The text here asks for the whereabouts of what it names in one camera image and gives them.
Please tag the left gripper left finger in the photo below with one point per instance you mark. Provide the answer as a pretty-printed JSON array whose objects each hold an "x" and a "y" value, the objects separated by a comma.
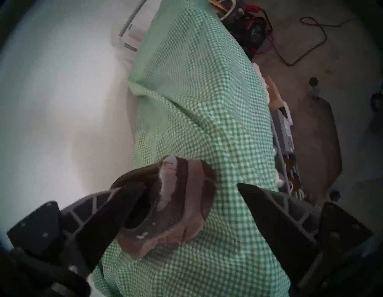
[{"x": 95, "y": 227}]

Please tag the black base knob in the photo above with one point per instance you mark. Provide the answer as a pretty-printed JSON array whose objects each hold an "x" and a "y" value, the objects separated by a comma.
[
  {"x": 333, "y": 194},
  {"x": 313, "y": 81}
]

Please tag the brown fur-lined slipper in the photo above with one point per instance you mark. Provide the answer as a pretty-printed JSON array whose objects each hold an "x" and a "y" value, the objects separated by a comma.
[{"x": 179, "y": 203}]

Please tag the green gingham cloth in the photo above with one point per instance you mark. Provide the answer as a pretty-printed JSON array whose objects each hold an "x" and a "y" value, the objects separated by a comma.
[{"x": 209, "y": 104}]

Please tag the grey Vionic shoe box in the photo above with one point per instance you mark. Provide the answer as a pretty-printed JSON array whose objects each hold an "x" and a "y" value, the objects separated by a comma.
[{"x": 282, "y": 131}]

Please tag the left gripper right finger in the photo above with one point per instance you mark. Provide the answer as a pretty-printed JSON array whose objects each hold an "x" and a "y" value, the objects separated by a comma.
[{"x": 281, "y": 230}]

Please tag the tan braided sandal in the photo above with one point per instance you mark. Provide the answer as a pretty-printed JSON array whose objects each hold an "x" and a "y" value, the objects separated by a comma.
[{"x": 291, "y": 176}]

